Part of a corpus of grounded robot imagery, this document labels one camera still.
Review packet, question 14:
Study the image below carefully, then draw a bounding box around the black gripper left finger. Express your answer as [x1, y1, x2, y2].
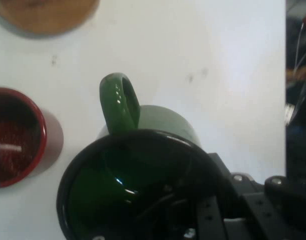
[194, 194, 228, 240]

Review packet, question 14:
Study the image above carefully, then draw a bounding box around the red enamel mug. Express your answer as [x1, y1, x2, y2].
[0, 86, 65, 190]

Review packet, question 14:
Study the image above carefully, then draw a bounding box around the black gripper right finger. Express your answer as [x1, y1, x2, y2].
[207, 152, 306, 240]

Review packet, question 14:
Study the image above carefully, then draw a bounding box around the green enamel mug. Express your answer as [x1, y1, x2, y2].
[56, 71, 241, 240]

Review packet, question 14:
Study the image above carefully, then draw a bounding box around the thin red white wire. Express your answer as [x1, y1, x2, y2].
[293, 13, 306, 72]

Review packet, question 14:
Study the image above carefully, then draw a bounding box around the brown wooden mug tree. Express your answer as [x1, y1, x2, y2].
[0, 0, 101, 40]

